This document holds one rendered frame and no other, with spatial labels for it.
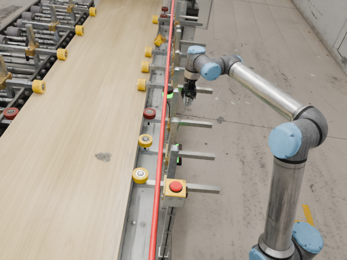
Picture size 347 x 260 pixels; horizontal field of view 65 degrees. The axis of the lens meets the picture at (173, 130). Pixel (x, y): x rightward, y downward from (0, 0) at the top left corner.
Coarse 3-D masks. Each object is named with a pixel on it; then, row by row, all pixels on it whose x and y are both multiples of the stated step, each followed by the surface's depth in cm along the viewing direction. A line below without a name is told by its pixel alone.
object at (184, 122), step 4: (148, 120) 176; (152, 120) 176; (156, 120) 176; (160, 120) 176; (184, 120) 178; (188, 120) 179; (192, 120) 179; (180, 124) 178; (184, 124) 178; (188, 124) 178; (192, 124) 178; (196, 124) 178; (200, 124) 178; (204, 124) 178; (208, 124) 178
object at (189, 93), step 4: (188, 80) 149; (192, 80) 153; (196, 80) 150; (184, 84) 158; (188, 84) 149; (192, 84) 152; (184, 88) 153; (188, 88) 153; (192, 88) 153; (196, 88) 154; (188, 92) 155; (192, 92) 153; (196, 92) 152; (188, 96) 155; (192, 96) 155
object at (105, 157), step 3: (99, 153) 143; (102, 153) 141; (105, 153) 143; (108, 153) 143; (96, 156) 141; (99, 156) 142; (102, 156) 142; (105, 156) 140; (108, 156) 142; (99, 159) 140; (102, 159) 140; (105, 159) 140; (108, 159) 141
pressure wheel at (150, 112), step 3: (147, 108) 176; (150, 108) 176; (144, 111) 173; (147, 111) 174; (150, 111) 173; (153, 111) 174; (144, 114) 172; (147, 114) 171; (150, 114) 172; (153, 114) 172; (144, 117) 173; (147, 117) 172; (150, 117) 172; (153, 117) 173
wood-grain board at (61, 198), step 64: (128, 0) 330; (64, 64) 205; (128, 64) 216; (64, 128) 155; (128, 128) 160; (0, 192) 121; (64, 192) 124; (128, 192) 128; (0, 256) 101; (64, 256) 104
